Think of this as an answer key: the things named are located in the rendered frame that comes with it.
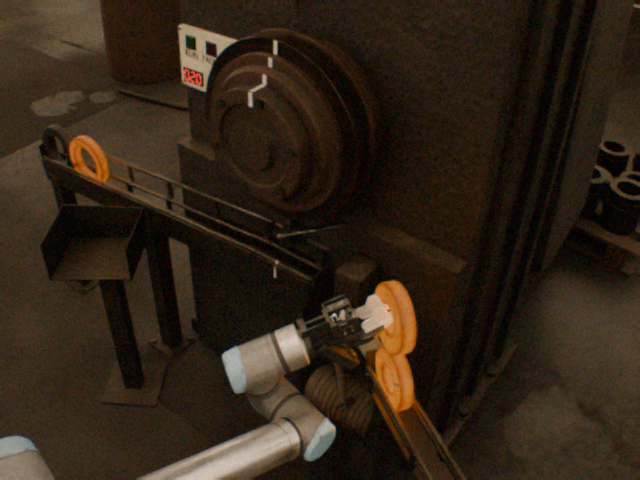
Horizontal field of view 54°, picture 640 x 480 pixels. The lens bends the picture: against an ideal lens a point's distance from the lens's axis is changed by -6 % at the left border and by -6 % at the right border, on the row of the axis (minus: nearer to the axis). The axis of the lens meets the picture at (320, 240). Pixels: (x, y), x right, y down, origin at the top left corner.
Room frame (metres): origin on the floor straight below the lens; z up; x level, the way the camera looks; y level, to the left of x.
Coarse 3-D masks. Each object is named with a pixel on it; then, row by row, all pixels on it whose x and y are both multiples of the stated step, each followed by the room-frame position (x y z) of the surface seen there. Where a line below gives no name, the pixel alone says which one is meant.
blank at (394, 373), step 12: (384, 348) 1.03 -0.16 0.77; (384, 360) 1.02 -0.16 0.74; (396, 360) 0.99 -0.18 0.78; (384, 372) 1.03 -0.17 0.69; (396, 372) 0.96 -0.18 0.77; (408, 372) 0.96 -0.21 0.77; (384, 384) 1.01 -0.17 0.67; (396, 384) 0.95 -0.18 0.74; (408, 384) 0.94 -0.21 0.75; (396, 396) 0.94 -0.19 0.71; (408, 396) 0.93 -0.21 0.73; (396, 408) 0.94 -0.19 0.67; (408, 408) 0.94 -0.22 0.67
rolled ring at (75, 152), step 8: (80, 136) 1.95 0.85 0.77; (88, 136) 1.95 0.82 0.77; (72, 144) 1.95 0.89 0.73; (80, 144) 1.93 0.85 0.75; (88, 144) 1.90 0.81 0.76; (96, 144) 1.92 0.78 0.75; (72, 152) 1.96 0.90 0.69; (80, 152) 1.98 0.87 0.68; (88, 152) 1.91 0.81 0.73; (96, 152) 1.89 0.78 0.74; (72, 160) 1.96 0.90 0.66; (80, 160) 1.97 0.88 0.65; (96, 160) 1.88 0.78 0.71; (104, 160) 1.89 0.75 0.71; (80, 168) 1.95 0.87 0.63; (88, 168) 1.96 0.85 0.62; (104, 168) 1.88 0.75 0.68; (96, 176) 1.89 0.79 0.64; (104, 176) 1.88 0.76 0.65
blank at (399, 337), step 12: (384, 288) 1.02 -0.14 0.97; (396, 288) 1.00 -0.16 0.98; (384, 300) 1.01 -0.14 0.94; (396, 300) 0.97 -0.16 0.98; (408, 300) 0.97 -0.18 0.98; (396, 312) 0.96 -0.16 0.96; (408, 312) 0.95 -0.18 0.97; (396, 324) 0.95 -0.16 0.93; (408, 324) 0.93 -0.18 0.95; (384, 336) 0.99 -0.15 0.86; (396, 336) 0.94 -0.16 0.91; (408, 336) 0.92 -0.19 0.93; (396, 348) 0.93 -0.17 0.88; (408, 348) 0.92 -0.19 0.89
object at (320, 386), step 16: (320, 368) 1.17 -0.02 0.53; (320, 384) 1.12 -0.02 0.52; (336, 384) 1.12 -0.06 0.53; (352, 384) 1.12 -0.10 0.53; (320, 400) 1.09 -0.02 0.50; (336, 400) 1.08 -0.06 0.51; (368, 400) 1.07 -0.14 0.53; (336, 416) 1.06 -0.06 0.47; (352, 416) 1.04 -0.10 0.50; (368, 416) 1.03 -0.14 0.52; (336, 432) 1.08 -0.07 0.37; (368, 432) 1.01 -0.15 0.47; (336, 448) 1.08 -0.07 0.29; (320, 464) 1.09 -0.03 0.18; (336, 464) 1.09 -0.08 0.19
